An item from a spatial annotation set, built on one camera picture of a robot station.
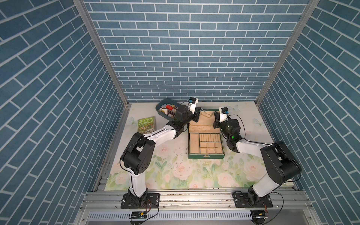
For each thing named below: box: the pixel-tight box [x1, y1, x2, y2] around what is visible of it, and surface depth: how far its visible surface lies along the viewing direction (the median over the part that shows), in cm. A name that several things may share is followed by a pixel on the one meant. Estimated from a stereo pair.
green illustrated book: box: [137, 116, 157, 135], surface depth 105 cm
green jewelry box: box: [187, 108, 225, 159], surface depth 93 cm
